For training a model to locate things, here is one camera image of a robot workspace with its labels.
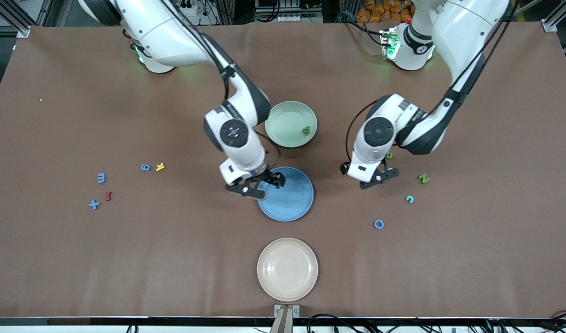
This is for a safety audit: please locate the blue plate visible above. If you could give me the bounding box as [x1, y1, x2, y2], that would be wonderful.
[257, 166, 314, 222]

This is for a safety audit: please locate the light green plate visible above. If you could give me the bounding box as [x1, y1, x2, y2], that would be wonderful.
[265, 100, 318, 148]

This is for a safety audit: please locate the beige plate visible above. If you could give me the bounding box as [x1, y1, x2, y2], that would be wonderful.
[257, 237, 319, 302]

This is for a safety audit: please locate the brown table cover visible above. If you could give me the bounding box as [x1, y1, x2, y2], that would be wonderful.
[0, 21, 566, 320]

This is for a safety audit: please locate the pile of orange objects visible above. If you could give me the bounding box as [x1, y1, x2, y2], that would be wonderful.
[356, 0, 415, 24]

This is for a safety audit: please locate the metal equipment rack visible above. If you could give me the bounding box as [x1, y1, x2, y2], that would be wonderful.
[254, 0, 324, 25]

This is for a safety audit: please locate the white power strip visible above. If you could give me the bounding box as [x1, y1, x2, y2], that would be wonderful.
[179, 0, 205, 17]

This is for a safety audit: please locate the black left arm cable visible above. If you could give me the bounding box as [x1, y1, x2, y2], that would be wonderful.
[346, 0, 515, 163]

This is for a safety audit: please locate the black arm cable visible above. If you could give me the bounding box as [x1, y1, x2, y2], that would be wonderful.
[346, 0, 515, 163]
[160, 0, 282, 173]

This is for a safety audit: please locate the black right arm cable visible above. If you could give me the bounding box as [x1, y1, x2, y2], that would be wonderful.
[160, 0, 282, 173]

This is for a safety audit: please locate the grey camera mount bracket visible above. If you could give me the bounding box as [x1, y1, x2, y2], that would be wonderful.
[274, 304, 301, 333]

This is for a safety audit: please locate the black cable loop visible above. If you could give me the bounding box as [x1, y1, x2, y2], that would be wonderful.
[306, 314, 357, 333]

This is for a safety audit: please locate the aluminium frame post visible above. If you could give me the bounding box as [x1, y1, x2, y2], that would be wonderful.
[0, 0, 31, 38]
[542, 0, 566, 32]

